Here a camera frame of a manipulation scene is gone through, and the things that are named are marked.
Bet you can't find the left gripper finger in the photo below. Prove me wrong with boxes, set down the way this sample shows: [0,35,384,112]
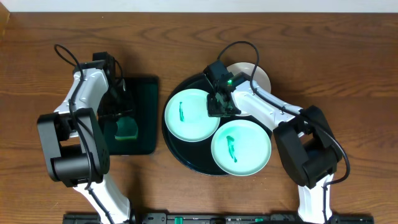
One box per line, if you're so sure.
[98,102,117,119]
[120,93,134,116]

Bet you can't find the green sponge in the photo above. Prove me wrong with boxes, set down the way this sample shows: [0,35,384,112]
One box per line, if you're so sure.
[114,116,138,141]

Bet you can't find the mint green plate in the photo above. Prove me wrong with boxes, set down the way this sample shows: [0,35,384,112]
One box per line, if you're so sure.
[164,89,221,142]
[211,119,272,176]

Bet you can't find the white plate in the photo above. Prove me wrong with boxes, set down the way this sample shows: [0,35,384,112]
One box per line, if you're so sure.
[226,62,272,118]

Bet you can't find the mint green plate front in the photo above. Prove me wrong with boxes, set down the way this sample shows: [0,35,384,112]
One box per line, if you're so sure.
[211,119,272,176]

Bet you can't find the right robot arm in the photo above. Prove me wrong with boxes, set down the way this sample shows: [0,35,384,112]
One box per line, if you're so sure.
[203,60,347,223]

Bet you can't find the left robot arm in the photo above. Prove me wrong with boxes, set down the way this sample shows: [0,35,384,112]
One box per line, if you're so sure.
[37,52,136,223]

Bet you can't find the black rectangular tray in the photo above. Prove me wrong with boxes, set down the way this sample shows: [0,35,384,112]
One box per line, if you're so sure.
[98,77,159,156]

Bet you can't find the round black tray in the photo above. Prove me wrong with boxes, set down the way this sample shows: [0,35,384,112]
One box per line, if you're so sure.
[162,74,272,176]

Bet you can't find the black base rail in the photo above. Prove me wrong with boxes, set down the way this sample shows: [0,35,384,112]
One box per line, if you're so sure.
[62,212,376,224]

